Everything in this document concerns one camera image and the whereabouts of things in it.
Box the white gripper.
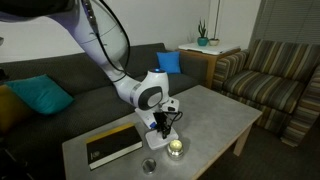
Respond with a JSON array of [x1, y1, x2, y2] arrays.
[[135, 108, 168, 139]]

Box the white plastic container lid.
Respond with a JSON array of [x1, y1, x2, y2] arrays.
[[145, 129, 179, 150]]

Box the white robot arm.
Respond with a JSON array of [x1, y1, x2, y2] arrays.
[[0, 0, 169, 131]]

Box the lit candle in glass jar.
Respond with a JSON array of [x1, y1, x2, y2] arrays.
[[167, 139, 184, 160]]

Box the grey top coffee table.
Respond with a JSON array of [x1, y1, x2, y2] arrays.
[[62, 86, 262, 180]]

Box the black and yellow book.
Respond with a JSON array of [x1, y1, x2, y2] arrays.
[[86, 123, 143, 170]]

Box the blue throw pillow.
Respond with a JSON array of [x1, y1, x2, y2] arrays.
[[157, 51, 181, 74]]

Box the wooden side table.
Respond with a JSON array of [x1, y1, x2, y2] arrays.
[[178, 43, 241, 88]]

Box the succulent in teal pot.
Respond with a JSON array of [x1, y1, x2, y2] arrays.
[[197, 20, 208, 46]]

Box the small white plant pot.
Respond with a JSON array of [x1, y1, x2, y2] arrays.
[[209, 38, 220, 46]]

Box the striped fabric armchair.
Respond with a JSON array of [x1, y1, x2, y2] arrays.
[[212, 39, 320, 147]]

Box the teal throw pillow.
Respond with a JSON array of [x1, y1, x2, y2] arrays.
[[6, 74, 74, 115]]

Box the dark grey fabric sofa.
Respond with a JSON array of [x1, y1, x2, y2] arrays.
[[0, 42, 209, 180]]

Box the mustard yellow throw pillow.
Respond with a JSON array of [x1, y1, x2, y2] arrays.
[[0, 85, 34, 134]]

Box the window blinds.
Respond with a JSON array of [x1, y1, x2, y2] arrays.
[[249, 0, 320, 47]]

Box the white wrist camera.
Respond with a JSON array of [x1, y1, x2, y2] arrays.
[[161, 98, 180, 113]]

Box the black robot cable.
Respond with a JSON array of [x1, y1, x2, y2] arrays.
[[81, 0, 184, 131]]

